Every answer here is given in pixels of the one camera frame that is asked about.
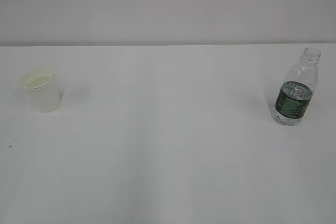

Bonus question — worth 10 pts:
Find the white paper cup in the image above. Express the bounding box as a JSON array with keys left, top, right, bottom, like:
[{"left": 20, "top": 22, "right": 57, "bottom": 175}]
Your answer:
[{"left": 20, "top": 67, "right": 61, "bottom": 113}]

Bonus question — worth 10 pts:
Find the clear water bottle green label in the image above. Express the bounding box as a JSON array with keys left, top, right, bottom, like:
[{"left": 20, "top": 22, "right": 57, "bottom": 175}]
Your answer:
[{"left": 271, "top": 47, "right": 321, "bottom": 126}]

